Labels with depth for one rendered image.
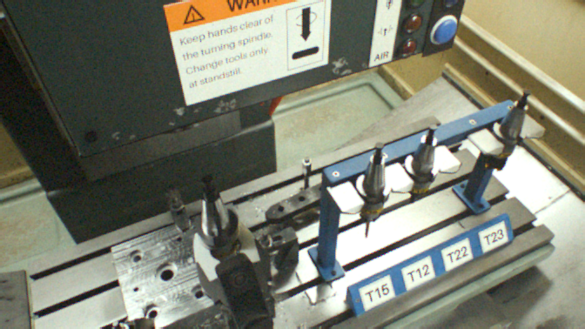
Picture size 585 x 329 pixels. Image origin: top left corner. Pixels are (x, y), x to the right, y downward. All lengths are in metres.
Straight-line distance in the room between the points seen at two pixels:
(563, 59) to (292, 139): 0.97
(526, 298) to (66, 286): 1.15
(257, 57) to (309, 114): 1.51
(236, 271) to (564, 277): 1.03
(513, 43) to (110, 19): 1.28
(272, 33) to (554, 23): 1.06
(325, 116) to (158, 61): 1.56
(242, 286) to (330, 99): 1.50
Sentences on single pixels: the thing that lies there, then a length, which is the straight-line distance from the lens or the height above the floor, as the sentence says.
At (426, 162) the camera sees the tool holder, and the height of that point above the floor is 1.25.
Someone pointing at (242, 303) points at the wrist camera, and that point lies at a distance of 0.63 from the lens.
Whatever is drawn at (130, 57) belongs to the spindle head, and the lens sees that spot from 0.43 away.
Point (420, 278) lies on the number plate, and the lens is 1.13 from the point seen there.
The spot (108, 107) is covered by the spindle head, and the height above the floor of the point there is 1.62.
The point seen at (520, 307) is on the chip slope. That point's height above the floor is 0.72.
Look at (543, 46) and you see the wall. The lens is 1.47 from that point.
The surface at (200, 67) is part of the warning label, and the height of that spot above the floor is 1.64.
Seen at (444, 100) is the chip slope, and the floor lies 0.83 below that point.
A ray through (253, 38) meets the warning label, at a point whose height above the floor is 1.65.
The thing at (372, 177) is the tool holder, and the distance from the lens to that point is 0.84.
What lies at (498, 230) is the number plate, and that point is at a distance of 1.24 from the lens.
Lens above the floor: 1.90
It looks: 47 degrees down
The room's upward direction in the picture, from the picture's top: straight up
